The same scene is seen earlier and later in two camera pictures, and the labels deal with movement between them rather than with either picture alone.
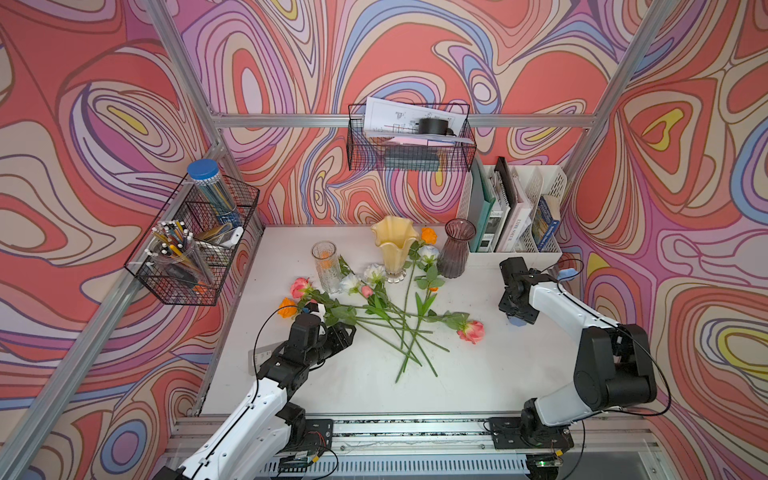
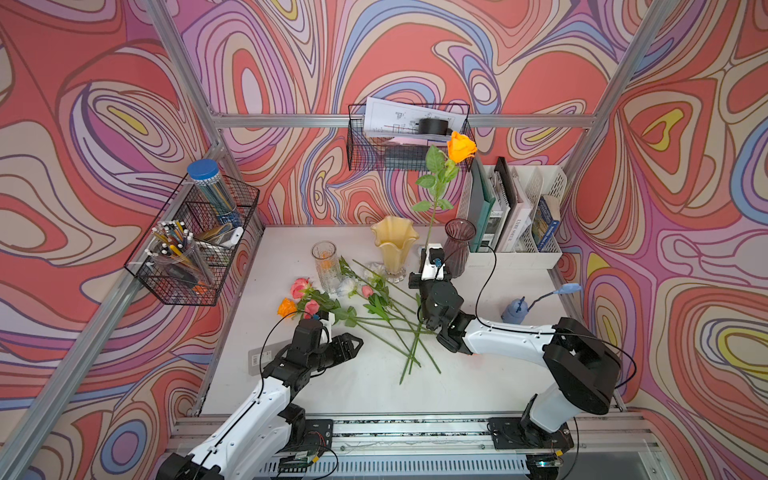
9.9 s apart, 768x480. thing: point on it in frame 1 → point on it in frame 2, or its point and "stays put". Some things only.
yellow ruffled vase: (394, 236) stays put
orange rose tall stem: (428, 236) → (446, 170)
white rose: (376, 274) stays put
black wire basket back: (411, 137) stays put
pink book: (518, 220) stays put
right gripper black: (530, 315) → (414, 278)
